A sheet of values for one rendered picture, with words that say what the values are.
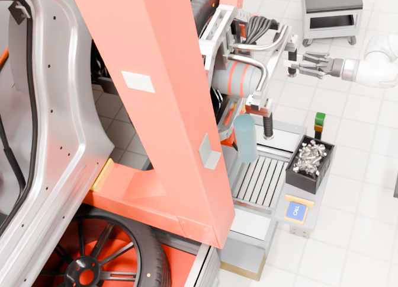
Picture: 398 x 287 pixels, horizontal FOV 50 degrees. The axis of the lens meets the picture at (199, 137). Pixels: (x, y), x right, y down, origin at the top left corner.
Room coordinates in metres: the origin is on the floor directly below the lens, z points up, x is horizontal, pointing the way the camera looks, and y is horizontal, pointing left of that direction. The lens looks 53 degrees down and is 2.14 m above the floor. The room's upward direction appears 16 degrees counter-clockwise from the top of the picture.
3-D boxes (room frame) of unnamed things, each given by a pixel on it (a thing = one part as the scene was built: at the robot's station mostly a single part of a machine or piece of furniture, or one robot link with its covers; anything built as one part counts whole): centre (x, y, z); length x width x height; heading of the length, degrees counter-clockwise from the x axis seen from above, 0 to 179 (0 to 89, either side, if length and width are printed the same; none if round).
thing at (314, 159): (0.92, -0.43, 0.51); 0.20 x 0.14 x 0.13; 137
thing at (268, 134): (0.95, -0.26, 0.83); 0.04 x 0.04 x 0.16
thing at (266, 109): (0.97, -0.24, 0.93); 0.09 x 0.05 x 0.05; 55
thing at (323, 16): (2.22, -1.08, 0.17); 0.43 x 0.36 x 0.34; 163
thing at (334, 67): (1.14, -0.59, 0.83); 0.09 x 0.08 x 0.07; 55
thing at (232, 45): (1.24, -0.33, 1.03); 0.19 x 0.18 x 0.11; 55
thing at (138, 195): (0.95, 0.33, 0.69); 0.52 x 0.17 x 0.35; 55
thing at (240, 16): (1.23, -0.17, 0.85); 0.54 x 0.07 x 0.54; 145
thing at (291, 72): (1.23, -0.46, 0.83); 0.04 x 0.04 x 0.16
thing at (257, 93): (1.08, -0.21, 1.03); 0.19 x 0.18 x 0.11; 55
